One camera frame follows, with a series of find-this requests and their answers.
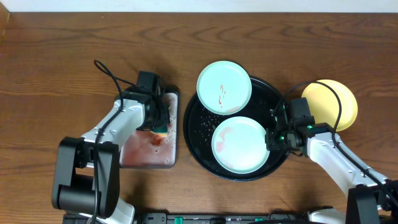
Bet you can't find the round black tray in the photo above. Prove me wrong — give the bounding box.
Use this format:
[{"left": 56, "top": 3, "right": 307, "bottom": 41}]
[{"left": 183, "top": 77, "right": 288, "bottom": 182}]

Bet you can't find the small mint green plate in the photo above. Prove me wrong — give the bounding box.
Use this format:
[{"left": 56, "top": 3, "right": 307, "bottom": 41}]
[{"left": 197, "top": 60, "right": 252, "bottom": 115}]

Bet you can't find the rectangular black sponge tray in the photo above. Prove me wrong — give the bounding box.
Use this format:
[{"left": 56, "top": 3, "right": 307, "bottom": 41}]
[{"left": 119, "top": 90, "right": 178, "bottom": 169}]

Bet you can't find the large mint green plate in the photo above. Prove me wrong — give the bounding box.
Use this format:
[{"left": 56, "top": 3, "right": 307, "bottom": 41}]
[{"left": 211, "top": 116, "right": 270, "bottom": 174}]

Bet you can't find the green and yellow sponge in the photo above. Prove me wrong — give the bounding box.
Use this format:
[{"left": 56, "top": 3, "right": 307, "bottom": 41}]
[{"left": 150, "top": 126, "right": 168, "bottom": 138}]

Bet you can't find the yellow plate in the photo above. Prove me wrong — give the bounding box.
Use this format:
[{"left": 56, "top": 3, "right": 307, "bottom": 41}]
[{"left": 302, "top": 79, "right": 358, "bottom": 132}]

